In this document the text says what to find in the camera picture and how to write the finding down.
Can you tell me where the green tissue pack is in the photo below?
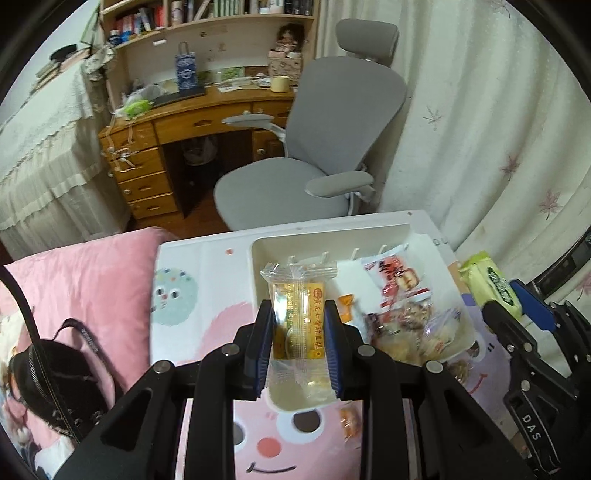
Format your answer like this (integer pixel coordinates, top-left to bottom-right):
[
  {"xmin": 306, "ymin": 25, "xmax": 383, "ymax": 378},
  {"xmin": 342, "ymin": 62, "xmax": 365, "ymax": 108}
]
[{"xmin": 121, "ymin": 99, "xmax": 154, "ymax": 117}]

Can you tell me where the white floral curtain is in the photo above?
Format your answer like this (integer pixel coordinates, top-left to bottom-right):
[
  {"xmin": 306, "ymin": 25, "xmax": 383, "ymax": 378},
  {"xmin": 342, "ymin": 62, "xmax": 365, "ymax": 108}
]
[{"xmin": 314, "ymin": 0, "xmax": 591, "ymax": 296}]

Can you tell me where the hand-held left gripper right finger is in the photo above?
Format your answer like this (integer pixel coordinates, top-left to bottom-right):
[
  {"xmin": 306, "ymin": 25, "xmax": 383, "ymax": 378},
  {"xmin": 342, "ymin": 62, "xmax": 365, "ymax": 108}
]
[{"xmin": 323, "ymin": 300, "xmax": 539, "ymax": 480}]

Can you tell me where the black hat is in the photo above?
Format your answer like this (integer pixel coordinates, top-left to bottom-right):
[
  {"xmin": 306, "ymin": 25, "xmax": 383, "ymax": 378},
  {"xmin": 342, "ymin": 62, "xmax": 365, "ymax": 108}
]
[{"xmin": 50, "ymin": 44, "xmax": 80, "ymax": 63}]

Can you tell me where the white red clear packet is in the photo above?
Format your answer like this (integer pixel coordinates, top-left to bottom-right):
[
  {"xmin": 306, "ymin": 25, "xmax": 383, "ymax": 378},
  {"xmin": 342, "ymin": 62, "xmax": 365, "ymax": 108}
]
[{"xmin": 422, "ymin": 309, "xmax": 465, "ymax": 352}]

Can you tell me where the clear plastic bag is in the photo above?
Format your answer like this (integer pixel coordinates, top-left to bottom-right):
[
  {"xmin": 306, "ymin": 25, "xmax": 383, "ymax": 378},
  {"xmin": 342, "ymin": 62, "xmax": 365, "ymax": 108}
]
[{"xmin": 121, "ymin": 82, "xmax": 163, "ymax": 106}]

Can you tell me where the clear mixed nuts packet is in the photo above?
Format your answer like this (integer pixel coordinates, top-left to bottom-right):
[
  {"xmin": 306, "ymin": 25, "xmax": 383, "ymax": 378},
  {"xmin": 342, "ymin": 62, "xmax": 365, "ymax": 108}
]
[{"xmin": 365, "ymin": 300, "xmax": 435, "ymax": 342}]

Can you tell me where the black notebook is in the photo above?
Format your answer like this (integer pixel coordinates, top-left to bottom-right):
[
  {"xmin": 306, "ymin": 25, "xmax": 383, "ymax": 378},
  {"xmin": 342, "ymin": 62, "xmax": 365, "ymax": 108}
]
[{"xmin": 148, "ymin": 86, "xmax": 207, "ymax": 110}]

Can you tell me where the white plastic storage box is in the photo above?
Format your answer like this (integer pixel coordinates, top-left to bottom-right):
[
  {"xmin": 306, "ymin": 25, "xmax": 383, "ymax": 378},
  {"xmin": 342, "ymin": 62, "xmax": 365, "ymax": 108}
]
[{"xmin": 249, "ymin": 222, "xmax": 478, "ymax": 412}]

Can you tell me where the doll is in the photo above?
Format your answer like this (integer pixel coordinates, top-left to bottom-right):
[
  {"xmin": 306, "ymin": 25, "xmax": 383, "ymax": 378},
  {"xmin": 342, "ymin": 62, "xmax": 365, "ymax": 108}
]
[{"xmin": 272, "ymin": 23, "xmax": 305, "ymax": 58}]

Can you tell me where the grey office chair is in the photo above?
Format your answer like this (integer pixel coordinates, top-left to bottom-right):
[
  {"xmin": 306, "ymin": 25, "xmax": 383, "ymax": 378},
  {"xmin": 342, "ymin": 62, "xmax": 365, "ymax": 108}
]
[{"xmin": 213, "ymin": 18, "xmax": 409, "ymax": 232}]

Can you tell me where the stack of books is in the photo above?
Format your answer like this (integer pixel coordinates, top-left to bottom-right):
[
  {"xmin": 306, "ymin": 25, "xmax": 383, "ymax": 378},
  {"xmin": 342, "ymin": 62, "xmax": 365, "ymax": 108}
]
[{"xmin": 30, "ymin": 48, "xmax": 88, "ymax": 95}]

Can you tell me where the trash bin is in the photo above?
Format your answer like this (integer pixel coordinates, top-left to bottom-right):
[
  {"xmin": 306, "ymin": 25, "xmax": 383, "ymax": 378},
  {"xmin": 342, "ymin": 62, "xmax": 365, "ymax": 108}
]
[{"xmin": 181, "ymin": 135, "xmax": 219, "ymax": 166}]

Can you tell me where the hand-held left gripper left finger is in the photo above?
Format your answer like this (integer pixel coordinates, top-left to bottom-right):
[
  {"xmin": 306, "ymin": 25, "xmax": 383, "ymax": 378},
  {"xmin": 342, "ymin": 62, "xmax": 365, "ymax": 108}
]
[{"xmin": 51, "ymin": 299, "xmax": 276, "ymax": 480}]

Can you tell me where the red white snack packet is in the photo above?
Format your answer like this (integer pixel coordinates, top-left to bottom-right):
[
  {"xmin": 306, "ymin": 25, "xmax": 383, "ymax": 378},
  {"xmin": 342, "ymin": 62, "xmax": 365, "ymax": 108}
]
[{"xmin": 360, "ymin": 247, "xmax": 432, "ymax": 312}]

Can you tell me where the yellow clear-wrapped snack packet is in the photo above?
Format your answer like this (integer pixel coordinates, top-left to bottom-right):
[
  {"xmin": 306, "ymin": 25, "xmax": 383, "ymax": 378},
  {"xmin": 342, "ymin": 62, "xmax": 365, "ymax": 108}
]
[{"xmin": 260, "ymin": 262, "xmax": 341, "ymax": 403}]

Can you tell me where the row of books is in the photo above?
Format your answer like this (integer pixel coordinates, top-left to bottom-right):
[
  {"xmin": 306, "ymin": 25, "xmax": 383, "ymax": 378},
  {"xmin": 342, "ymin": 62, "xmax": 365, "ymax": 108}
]
[{"xmin": 111, "ymin": 0, "xmax": 319, "ymax": 35}]

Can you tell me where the cream lace furniture cover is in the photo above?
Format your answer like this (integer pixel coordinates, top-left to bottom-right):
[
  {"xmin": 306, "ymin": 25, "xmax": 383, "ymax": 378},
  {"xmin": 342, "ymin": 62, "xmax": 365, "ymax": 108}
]
[{"xmin": 0, "ymin": 62, "xmax": 132, "ymax": 247}]

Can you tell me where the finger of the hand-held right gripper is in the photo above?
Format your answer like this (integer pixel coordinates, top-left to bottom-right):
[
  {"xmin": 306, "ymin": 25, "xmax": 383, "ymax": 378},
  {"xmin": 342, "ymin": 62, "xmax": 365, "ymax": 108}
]
[
  {"xmin": 482, "ymin": 300, "xmax": 544, "ymax": 368},
  {"xmin": 510, "ymin": 279, "xmax": 563, "ymax": 333}
]

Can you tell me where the small orange snack packet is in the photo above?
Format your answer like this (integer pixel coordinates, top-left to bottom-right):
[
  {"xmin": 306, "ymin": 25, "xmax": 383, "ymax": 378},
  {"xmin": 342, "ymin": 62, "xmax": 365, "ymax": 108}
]
[{"xmin": 338, "ymin": 402, "xmax": 362, "ymax": 446}]

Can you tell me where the black shoulder bag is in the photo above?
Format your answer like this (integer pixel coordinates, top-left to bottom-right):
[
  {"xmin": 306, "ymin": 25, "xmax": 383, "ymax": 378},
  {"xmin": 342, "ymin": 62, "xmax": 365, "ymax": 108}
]
[{"xmin": 7, "ymin": 318, "xmax": 125, "ymax": 444}]

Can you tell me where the floral pouch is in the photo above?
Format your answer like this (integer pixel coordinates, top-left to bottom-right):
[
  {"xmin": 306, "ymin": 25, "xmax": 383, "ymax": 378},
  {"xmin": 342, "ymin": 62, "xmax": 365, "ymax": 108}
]
[{"xmin": 83, "ymin": 42, "xmax": 116, "ymax": 81}]

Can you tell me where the blue paper bag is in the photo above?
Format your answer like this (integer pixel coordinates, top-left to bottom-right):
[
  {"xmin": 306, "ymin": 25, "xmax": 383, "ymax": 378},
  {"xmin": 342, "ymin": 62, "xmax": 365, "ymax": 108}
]
[{"xmin": 174, "ymin": 41, "xmax": 199, "ymax": 90}]

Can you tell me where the floral storage box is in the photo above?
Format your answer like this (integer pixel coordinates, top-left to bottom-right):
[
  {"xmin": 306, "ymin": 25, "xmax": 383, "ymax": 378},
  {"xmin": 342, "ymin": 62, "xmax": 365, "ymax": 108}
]
[{"xmin": 268, "ymin": 50, "xmax": 304, "ymax": 77}]

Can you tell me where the pale yellow snack packet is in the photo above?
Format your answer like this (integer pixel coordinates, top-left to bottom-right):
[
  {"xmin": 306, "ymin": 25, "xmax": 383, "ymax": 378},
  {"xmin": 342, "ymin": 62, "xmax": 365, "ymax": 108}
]
[{"xmin": 458, "ymin": 250, "xmax": 525, "ymax": 320}]

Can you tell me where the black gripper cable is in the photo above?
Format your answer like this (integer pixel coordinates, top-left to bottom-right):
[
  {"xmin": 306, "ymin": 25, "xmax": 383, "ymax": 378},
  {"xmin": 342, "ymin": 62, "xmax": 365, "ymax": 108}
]
[{"xmin": 0, "ymin": 264, "xmax": 77, "ymax": 425}]

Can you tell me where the wooden bookshelf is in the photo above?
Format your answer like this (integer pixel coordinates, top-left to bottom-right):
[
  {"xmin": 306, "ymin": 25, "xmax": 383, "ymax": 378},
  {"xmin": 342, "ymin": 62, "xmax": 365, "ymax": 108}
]
[{"xmin": 99, "ymin": 0, "xmax": 321, "ymax": 100}]

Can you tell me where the white cable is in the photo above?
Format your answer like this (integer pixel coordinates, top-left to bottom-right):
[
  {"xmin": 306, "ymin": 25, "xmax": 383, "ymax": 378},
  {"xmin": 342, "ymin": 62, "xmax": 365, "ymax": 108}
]
[{"xmin": 102, "ymin": 115, "xmax": 136, "ymax": 178}]

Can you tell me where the wooden desk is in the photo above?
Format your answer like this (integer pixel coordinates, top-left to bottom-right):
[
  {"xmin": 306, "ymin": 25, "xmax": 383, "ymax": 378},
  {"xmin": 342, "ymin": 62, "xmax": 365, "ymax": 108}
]
[{"xmin": 98, "ymin": 76, "xmax": 301, "ymax": 221}]

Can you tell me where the dark window frame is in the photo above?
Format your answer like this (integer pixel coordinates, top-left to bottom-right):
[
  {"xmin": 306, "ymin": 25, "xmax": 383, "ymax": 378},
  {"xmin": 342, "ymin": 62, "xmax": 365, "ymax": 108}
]
[{"xmin": 526, "ymin": 226, "xmax": 591, "ymax": 301}]

